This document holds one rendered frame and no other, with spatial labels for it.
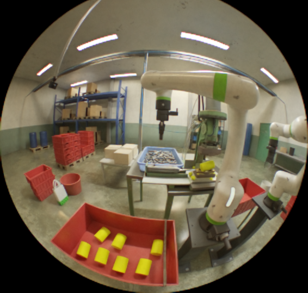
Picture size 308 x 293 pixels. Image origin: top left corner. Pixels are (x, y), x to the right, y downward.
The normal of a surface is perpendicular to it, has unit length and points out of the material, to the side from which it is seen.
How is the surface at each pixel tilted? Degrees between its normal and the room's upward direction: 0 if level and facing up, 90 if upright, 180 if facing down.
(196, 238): 0
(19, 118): 90
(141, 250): 0
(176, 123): 90
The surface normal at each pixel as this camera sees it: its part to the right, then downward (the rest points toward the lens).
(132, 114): -0.04, 0.16
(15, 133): 1.00, 0.06
